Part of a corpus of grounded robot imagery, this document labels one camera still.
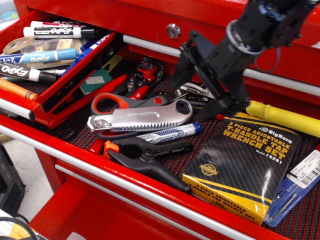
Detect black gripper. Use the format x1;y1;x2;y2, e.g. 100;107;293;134
170;21;265;122

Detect silver box cutter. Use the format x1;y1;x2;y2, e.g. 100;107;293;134
87;99;193;132

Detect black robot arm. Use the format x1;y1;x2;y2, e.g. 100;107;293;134
171;0;318;122

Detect silver drawer lock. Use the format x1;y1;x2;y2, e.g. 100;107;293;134
166;23;181;39

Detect black yellow tap wrench box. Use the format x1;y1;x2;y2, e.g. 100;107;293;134
182;113;301;225

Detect large red open drawer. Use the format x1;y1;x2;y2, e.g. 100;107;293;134
0;44;320;240

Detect small red open drawer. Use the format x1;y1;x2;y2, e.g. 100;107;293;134
0;9;118;130

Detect blue capped white marker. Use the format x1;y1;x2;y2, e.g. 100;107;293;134
137;122;201;144

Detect black spring clamp orange tips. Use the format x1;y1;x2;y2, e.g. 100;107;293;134
103;137;193;194

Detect green card package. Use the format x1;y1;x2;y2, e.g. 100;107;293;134
79;68;113;96

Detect red and grey scissors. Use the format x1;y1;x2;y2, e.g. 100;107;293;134
91;92;181;141

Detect red metal tool chest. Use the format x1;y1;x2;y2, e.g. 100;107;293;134
0;0;320;240

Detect blue drill bit package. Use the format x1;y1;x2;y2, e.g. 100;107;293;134
263;149;320;227

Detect black expo marker top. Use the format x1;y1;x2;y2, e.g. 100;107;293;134
23;27;99;39

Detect black expo marker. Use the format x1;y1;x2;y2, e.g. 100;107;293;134
23;27;99;39
0;62;59;84

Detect clear plastic bag of parts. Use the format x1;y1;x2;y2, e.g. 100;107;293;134
19;37;88;54

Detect red expo marker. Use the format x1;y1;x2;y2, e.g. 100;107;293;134
30;21;87;28

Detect light blue expo marker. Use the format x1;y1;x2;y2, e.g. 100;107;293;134
0;48;79;65

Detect black expo marker lower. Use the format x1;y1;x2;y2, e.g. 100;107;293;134
0;62;59;84

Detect orange crayon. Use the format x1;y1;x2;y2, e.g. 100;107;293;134
0;78;39;101

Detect tan rubber band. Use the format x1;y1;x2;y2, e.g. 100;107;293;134
3;36;35;55

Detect black crate on floor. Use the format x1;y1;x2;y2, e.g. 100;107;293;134
0;142;26;215

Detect black wire gauge crimper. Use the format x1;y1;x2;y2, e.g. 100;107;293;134
147;90;216;116

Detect red handled wire stripper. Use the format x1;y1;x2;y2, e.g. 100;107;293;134
112;56;163;100

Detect yellow handled tin snips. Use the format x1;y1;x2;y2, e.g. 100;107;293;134
176;80;320;139

